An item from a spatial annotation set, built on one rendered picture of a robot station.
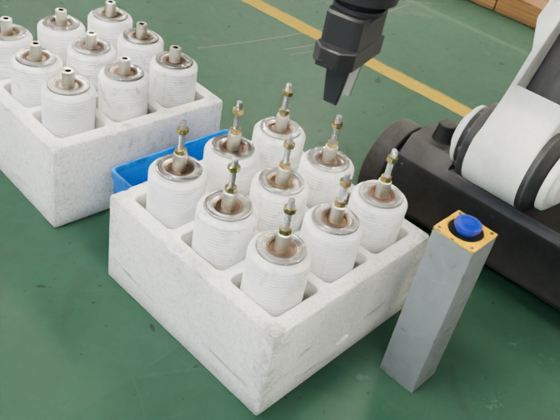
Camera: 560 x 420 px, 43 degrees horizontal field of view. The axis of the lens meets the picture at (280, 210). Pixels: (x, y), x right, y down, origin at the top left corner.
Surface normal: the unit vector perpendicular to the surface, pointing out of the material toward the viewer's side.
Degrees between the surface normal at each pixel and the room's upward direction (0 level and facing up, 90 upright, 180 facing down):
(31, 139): 90
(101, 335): 0
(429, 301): 90
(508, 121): 44
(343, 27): 89
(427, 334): 90
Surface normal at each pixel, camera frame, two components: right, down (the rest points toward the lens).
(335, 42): -0.50, 0.44
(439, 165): -0.36, -0.29
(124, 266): -0.69, 0.34
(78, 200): 0.67, 0.54
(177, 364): 0.17, -0.78
